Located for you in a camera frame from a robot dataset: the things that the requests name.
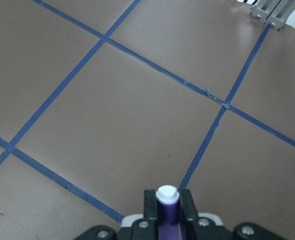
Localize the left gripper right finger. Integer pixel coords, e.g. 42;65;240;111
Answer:
179;189;218;240

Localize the purple pen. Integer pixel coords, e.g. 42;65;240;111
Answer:
155;185;180;240

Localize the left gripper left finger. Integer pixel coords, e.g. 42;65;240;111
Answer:
130;189;159;240

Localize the aluminium profile post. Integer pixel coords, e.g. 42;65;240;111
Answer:
249;0;295;31

